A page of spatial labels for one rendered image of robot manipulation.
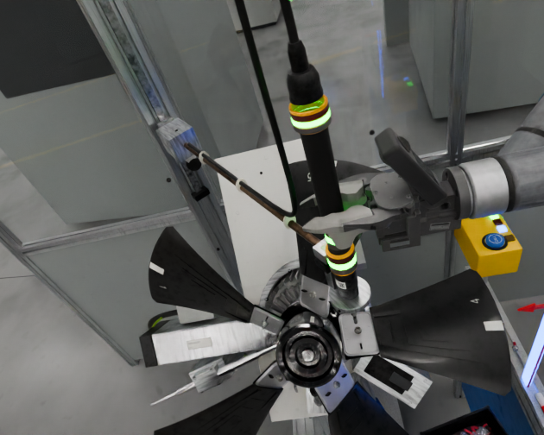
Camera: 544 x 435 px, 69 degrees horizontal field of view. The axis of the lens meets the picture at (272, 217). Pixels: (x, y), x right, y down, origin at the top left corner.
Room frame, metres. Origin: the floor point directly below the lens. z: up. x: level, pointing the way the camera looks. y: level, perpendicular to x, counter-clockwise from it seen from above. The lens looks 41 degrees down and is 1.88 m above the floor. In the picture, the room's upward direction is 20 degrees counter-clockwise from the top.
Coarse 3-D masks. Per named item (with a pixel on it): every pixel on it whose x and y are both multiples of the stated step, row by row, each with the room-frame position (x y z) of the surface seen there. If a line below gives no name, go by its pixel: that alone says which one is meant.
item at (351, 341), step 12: (360, 312) 0.43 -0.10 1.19; (348, 324) 0.42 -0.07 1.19; (360, 324) 0.41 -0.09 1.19; (372, 324) 0.40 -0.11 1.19; (348, 336) 0.39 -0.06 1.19; (360, 336) 0.39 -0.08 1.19; (372, 336) 0.38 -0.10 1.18; (348, 348) 0.37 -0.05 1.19; (360, 348) 0.37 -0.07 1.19; (372, 348) 0.36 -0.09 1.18
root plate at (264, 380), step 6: (276, 366) 0.39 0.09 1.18; (270, 372) 0.39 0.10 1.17; (276, 372) 0.39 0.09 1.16; (264, 378) 0.39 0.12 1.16; (270, 378) 0.39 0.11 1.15; (258, 384) 0.38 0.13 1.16; (264, 384) 0.39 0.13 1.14; (270, 384) 0.39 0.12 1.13; (276, 384) 0.39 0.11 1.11; (282, 384) 0.40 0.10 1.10
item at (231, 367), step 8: (256, 352) 0.48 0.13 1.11; (264, 352) 0.47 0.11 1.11; (240, 360) 0.48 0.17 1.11; (248, 360) 0.47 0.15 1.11; (224, 368) 0.48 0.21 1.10; (232, 368) 0.47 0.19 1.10; (192, 384) 0.48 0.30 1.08; (176, 392) 0.48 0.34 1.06; (184, 392) 0.47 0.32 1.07; (160, 400) 0.48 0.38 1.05
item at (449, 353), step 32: (448, 288) 0.42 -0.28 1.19; (480, 288) 0.40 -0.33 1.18; (384, 320) 0.40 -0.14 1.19; (416, 320) 0.38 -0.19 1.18; (448, 320) 0.36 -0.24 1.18; (480, 320) 0.35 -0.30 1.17; (384, 352) 0.34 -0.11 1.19; (416, 352) 0.33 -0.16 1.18; (448, 352) 0.31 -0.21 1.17; (480, 352) 0.30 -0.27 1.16; (480, 384) 0.26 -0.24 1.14
